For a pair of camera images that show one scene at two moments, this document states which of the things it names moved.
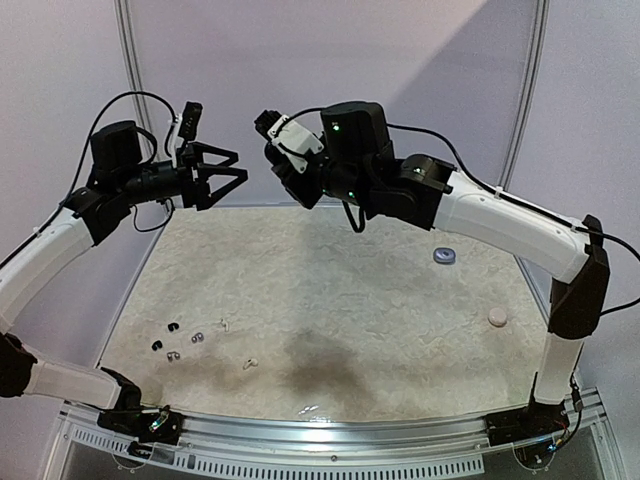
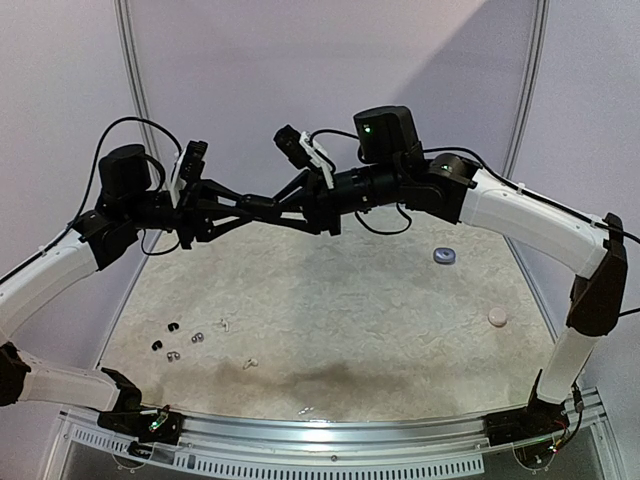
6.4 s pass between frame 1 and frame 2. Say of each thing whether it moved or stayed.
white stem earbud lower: stayed
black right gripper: moved
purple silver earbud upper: stayed
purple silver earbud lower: stayed
